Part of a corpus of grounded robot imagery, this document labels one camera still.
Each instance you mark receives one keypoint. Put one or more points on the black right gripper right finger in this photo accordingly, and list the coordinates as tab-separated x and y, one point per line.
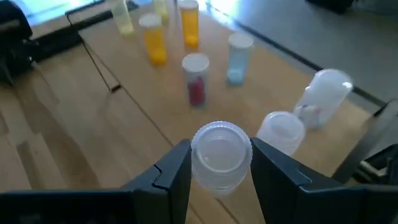
286	196

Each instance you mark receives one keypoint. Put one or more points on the wooden shelf black metal legs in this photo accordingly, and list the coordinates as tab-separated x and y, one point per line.
270	93

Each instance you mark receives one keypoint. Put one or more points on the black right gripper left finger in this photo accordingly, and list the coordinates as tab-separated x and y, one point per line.
164	193

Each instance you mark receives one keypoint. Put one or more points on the black metal table frame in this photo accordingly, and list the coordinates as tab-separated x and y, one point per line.
56	43

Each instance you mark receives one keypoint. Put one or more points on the blue pill bottle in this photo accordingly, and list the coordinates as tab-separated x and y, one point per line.
239	59

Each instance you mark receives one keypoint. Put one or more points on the orange pill bottle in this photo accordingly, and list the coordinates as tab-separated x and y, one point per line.
189	25
154	40

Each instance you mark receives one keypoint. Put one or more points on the pill bottle with red pills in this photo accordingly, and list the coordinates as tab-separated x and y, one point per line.
196	81

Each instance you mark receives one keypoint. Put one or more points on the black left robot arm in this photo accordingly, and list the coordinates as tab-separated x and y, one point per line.
12	18

